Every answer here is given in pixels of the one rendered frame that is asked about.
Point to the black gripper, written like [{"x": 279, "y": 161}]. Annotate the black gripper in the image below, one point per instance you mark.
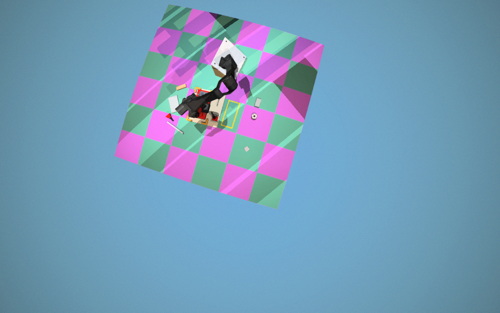
[{"x": 205, "y": 108}]

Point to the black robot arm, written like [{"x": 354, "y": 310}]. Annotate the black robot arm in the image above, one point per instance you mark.
[{"x": 192, "y": 102}]

